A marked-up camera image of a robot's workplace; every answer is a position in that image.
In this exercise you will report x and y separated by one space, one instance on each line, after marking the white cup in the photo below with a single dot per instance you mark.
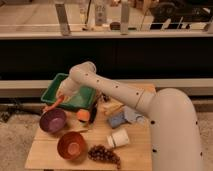
118 138

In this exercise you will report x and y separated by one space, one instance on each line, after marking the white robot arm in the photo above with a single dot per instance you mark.
175 136

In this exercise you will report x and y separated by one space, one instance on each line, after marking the purple bowl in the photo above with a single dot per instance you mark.
53 120

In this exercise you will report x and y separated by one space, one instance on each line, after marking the orange bowl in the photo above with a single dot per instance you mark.
71 145

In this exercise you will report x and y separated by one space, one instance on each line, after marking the small dark object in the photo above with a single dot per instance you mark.
105 97

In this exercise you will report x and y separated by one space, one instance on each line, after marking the pale yellow utensil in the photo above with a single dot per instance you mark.
112 107

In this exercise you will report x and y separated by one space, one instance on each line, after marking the green plastic tray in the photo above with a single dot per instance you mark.
83 98

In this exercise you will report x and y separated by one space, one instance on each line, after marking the dark eggplant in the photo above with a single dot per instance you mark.
93 112

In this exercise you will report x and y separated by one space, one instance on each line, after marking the blue grey cloth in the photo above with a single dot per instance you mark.
128 115

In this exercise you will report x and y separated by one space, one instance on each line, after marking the orange round fruit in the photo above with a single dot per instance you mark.
83 115

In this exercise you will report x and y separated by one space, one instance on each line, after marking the dark grape bunch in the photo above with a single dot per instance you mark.
102 154

